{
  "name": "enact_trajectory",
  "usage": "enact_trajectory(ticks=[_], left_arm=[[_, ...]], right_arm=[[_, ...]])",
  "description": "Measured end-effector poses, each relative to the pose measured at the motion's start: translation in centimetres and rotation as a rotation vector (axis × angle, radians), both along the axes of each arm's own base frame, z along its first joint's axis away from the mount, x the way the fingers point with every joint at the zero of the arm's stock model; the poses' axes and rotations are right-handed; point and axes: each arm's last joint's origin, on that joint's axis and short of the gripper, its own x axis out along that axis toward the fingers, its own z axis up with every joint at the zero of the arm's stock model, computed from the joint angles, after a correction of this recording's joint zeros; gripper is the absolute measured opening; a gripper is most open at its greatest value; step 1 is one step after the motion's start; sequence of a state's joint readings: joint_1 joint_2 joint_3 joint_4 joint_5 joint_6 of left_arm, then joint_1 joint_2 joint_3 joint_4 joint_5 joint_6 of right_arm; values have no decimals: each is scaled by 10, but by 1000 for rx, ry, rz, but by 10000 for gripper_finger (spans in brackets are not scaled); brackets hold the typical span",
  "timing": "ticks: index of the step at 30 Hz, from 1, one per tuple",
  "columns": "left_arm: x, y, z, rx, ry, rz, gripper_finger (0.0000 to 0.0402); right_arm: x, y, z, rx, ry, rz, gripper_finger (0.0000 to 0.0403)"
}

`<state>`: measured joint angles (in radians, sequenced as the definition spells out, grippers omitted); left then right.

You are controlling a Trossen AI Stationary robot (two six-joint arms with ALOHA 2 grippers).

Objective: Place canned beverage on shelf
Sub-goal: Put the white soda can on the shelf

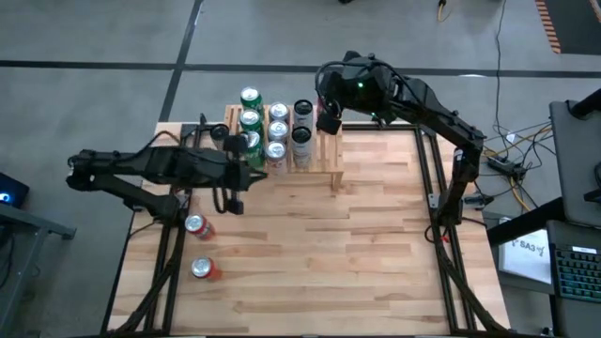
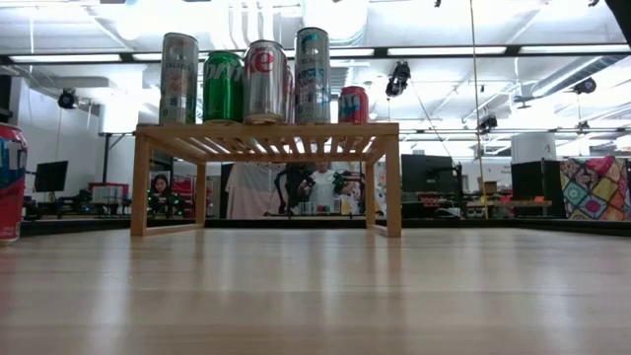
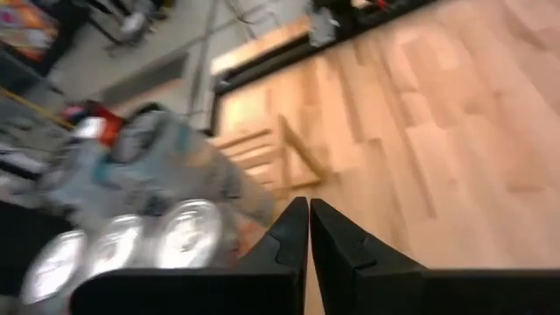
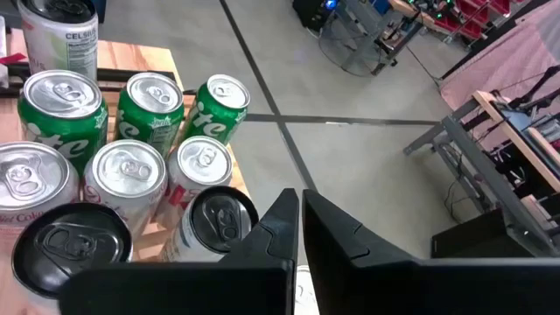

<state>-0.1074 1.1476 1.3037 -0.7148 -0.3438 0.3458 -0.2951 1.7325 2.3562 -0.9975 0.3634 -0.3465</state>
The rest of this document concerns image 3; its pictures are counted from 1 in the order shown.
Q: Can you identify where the yellow cable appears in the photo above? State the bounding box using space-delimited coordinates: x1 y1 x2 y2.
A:
0 85 75 131

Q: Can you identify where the person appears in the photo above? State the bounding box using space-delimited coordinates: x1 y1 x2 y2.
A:
87 0 176 47

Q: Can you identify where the colourful wall poster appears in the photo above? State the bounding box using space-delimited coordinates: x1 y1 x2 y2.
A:
0 0 60 62

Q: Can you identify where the wooden slatted shelf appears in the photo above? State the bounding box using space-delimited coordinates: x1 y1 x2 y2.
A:
209 113 327 198

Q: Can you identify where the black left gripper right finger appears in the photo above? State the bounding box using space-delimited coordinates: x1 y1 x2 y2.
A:
309 198 560 315

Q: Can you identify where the black aluminium table frame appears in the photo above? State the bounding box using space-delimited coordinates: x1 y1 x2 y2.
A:
207 0 438 135

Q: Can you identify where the red Fanta strawberry can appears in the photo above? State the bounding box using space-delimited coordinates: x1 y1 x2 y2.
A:
63 100 128 150

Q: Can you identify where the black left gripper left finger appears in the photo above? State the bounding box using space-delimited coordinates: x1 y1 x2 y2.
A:
69 196 310 315

